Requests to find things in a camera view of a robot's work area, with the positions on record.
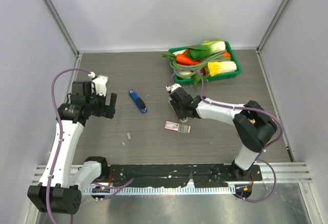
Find blue stapler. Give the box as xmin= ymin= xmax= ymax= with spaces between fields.
xmin=128 ymin=89 xmax=148 ymax=114

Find grey black stapler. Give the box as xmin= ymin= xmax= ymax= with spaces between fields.
xmin=168 ymin=98 xmax=188 ymax=123

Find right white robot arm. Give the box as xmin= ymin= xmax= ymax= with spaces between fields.
xmin=166 ymin=84 xmax=277 ymax=180

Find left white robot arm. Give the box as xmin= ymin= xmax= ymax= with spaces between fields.
xmin=27 ymin=75 xmax=117 ymax=215

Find toy white radish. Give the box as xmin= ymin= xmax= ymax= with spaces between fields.
xmin=176 ymin=70 xmax=193 ymax=79

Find toy green long beans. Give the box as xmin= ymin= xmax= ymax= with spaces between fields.
xmin=160 ymin=51 xmax=232 ymax=71

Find green plastic tray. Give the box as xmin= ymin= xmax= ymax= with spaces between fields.
xmin=167 ymin=41 xmax=241 ymax=85

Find toy napa cabbage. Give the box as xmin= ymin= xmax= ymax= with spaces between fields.
xmin=206 ymin=61 xmax=237 ymax=77

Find toy orange carrot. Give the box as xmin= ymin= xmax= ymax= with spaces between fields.
xmin=175 ymin=54 xmax=200 ymax=66

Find toy bok choy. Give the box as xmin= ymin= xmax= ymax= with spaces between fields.
xmin=186 ymin=40 xmax=226 ymax=60

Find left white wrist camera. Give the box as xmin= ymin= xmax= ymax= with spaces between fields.
xmin=88 ymin=72 xmax=108 ymax=96

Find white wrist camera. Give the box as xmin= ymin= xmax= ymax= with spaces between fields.
xmin=166 ymin=83 xmax=181 ymax=94
xmin=88 ymin=72 xmax=108 ymax=96

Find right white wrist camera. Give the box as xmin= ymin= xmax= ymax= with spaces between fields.
xmin=166 ymin=83 xmax=181 ymax=94

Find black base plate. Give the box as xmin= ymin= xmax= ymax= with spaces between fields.
xmin=105 ymin=164 xmax=262 ymax=188

